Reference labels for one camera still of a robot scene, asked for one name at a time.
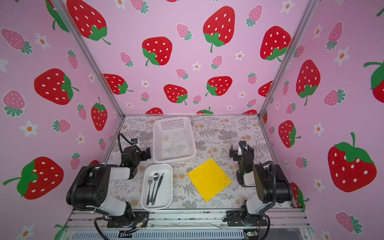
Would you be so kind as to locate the silver spoon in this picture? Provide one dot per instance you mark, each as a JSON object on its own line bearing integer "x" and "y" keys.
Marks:
{"x": 155, "y": 178}

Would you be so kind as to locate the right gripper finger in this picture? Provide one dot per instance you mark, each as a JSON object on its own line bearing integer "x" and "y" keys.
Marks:
{"x": 234, "y": 153}
{"x": 246, "y": 147}

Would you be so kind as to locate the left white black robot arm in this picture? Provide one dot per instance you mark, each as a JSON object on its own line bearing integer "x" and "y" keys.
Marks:
{"x": 89, "y": 191}

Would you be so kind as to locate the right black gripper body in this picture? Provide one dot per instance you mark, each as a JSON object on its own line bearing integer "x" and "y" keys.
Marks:
{"x": 240, "y": 151}

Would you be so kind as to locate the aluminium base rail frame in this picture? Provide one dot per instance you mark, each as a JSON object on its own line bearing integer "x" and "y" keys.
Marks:
{"x": 198, "y": 224}

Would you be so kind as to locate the white perforated plastic basket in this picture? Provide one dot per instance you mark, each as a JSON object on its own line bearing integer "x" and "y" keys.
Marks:
{"x": 173, "y": 140}

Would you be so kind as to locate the white plastic tray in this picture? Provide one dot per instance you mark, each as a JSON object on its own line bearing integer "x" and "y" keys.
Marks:
{"x": 165, "y": 194}

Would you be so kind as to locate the silver fork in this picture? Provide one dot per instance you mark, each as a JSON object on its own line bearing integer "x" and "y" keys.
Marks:
{"x": 150, "y": 180}

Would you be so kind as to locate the yellow paper napkin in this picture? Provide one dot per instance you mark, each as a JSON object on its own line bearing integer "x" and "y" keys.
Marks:
{"x": 209, "y": 179}

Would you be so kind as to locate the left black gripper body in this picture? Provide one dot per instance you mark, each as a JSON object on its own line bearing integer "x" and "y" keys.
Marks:
{"x": 144, "y": 153}

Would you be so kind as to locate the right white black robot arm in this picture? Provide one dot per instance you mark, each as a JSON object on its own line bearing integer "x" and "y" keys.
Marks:
{"x": 268, "y": 179}

